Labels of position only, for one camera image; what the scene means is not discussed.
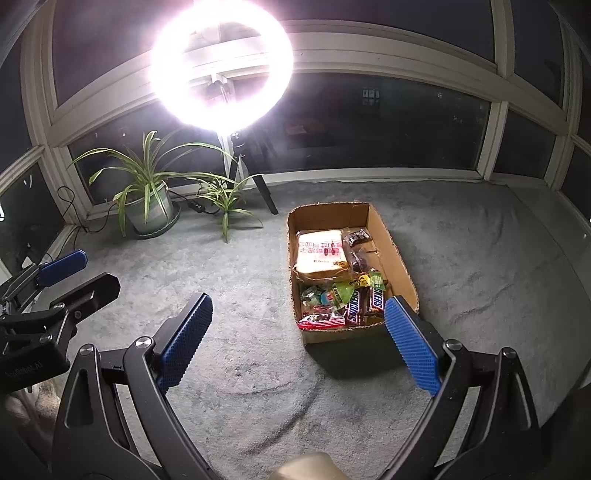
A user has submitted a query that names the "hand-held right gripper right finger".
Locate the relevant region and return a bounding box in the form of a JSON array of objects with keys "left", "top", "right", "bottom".
[{"left": 383, "top": 295, "right": 544, "bottom": 480}]

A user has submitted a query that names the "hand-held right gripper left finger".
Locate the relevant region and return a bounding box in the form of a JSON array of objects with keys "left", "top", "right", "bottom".
[{"left": 52, "top": 292, "right": 222, "bottom": 480}]

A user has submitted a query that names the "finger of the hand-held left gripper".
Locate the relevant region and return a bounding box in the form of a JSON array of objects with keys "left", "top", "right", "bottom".
[
  {"left": 0, "top": 249, "right": 89, "bottom": 306},
  {"left": 0, "top": 272, "right": 122, "bottom": 334}
]

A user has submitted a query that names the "cardboard box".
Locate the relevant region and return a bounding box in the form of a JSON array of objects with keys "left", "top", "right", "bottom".
[{"left": 286, "top": 200, "right": 420, "bottom": 359}]

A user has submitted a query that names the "yellow snack packet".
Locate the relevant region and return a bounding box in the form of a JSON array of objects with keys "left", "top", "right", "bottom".
[{"left": 339, "top": 273, "right": 371, "bottom": 291}]

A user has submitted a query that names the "red snack packet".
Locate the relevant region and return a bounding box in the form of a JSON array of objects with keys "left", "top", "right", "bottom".
[{"left": 297, "top": 310, "right": 348, "bottom": 331}]

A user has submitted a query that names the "bread packet with red print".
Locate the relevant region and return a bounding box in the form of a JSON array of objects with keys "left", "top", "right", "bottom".
[{"left": 294, "top": 229, "right": 352, "bottom": 281}]

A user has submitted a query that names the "grey carpet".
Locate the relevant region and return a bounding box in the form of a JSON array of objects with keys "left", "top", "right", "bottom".
[{"left": 0, "top": 178, "right": 591, "bottom": 480}]

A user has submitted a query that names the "potted spider plant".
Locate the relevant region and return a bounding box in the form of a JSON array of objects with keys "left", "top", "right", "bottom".
[{"left": 69, "top": 130, "right": 232, "bottom": 239}]

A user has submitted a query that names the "small spider plant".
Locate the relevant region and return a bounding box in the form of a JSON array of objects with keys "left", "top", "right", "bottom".
[{"left": 185, "top": 173, "right": 264, "bottom": 243}]

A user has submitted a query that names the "black tripod stand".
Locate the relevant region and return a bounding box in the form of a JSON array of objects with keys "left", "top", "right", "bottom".
[{"left": 205, "top": 74, "right": 280, "bottom": 216}]

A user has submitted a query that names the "black cable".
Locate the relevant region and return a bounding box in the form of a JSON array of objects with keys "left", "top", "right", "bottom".
[{"left": 58, "top": 186, "right": 125, "bottom": 236}]

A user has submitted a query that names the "ring light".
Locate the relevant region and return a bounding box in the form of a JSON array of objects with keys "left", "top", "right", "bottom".
[{"left": 150, "top": 0, "right": 295, "bottom": 137}]

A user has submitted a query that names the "white window frame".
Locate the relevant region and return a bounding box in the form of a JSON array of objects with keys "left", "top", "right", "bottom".
[{"left": 0, "top": 0, "right": 591, "bottom": 222}]

